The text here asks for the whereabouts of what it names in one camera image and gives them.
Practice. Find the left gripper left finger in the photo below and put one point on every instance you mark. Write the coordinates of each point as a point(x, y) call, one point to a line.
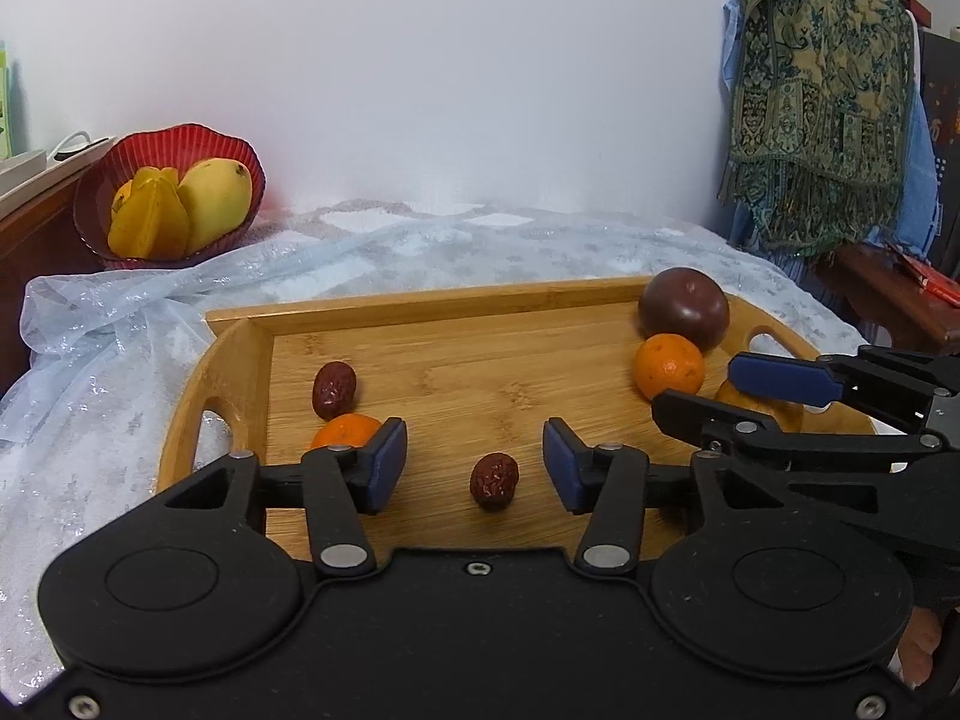
point(335, 484)

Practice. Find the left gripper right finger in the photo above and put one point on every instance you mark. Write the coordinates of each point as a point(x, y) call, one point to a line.
point(613, 484)

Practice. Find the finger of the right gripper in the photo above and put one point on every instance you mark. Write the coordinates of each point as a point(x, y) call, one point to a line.
point(757, 438)
point(811, 383)

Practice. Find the small mandarin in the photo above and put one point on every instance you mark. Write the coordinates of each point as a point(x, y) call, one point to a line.
point(349, 430)

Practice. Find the mandarin orange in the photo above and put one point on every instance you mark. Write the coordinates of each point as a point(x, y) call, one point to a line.
point(667, 362)

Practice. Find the red date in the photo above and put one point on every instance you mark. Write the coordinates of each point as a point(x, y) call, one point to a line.
point(334, 390)
point(493, 481)

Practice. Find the dark purple plum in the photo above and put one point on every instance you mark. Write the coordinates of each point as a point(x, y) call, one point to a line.
point(688, 303)

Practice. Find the brownish large orange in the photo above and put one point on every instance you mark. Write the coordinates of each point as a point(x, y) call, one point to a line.
point(789, 416)

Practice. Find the person's right hand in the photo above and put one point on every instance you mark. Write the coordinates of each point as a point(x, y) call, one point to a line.
point(918, 645)

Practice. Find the dark wooden side table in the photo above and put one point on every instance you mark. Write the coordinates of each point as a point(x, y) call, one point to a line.
point(879, 292)

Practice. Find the red packet on side table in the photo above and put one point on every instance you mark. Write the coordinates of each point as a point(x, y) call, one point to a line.
point(929, 280)

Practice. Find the wooden serving tray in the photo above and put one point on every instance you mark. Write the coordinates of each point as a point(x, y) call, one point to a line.
point(471, 371)

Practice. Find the green patterned shawl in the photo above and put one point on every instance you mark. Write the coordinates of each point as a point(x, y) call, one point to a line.
point(819, 121)

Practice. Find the yellow mango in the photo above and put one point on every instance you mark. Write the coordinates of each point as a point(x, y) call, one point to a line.
point(217, 195)

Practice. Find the yellow starfruit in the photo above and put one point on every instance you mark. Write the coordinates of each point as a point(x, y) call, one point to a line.
point(147, 219)

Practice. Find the red fruit bowl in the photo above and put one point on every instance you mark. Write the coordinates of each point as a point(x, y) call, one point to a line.
point(181, 147)

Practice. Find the wooden sideboard cabinet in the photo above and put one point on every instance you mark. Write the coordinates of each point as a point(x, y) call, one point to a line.
point(39, 238)

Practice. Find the white plastic tray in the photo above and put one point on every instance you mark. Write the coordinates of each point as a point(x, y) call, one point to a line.
point(19, 169)

